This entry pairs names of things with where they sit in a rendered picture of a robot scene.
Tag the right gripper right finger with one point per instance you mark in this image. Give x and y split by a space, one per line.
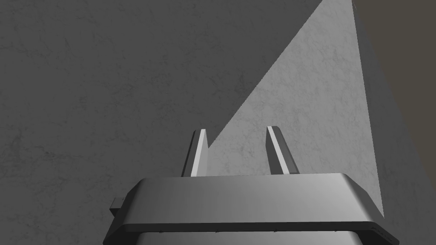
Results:
281 153

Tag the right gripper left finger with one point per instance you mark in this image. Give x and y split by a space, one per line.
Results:
197 154

